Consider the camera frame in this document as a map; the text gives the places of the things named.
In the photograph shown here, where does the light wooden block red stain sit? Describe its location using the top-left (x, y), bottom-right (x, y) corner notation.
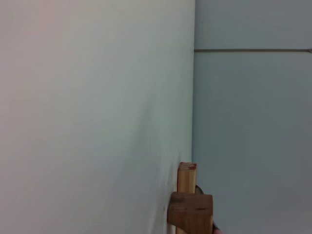
top-left (177, 162), bottom-right (197, 195)

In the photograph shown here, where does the brown wooden arch block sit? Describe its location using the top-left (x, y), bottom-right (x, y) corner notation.
top-left (167, 192), bottom-right (214, 234)

